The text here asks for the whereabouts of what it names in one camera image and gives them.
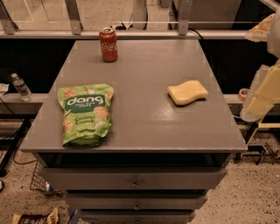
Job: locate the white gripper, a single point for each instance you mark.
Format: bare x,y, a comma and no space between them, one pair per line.
275,36

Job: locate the yellow sponge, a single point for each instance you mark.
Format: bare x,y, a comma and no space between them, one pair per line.
187,92

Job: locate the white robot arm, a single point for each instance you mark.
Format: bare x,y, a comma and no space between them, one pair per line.
273,47

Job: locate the green rice chip bag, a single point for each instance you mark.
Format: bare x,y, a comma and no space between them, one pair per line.
86,119

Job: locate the brown snack bag on floor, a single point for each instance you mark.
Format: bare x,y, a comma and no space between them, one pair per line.
50,218

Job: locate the roll of tape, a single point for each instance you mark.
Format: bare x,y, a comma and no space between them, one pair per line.
243,93

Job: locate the grey drawer cabinet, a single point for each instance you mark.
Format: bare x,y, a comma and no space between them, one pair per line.
148,129

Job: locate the red coca-cola can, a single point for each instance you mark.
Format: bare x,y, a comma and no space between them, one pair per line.
108,44

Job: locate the top drawer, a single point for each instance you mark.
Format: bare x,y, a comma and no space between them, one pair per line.
143,178

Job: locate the drawer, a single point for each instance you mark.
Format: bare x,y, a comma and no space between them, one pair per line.
143,178
137,217
136,201

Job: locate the bottom drawer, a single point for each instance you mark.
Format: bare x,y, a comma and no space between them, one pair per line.
137,217

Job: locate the middle drawer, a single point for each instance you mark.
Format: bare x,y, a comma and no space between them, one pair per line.
136,201

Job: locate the clear plastic water bottle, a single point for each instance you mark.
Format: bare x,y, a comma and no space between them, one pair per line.
21,87

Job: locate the wire basket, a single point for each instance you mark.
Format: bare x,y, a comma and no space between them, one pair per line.
38,183

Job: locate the metal rail frame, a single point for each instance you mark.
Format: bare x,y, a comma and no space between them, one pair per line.
83,19

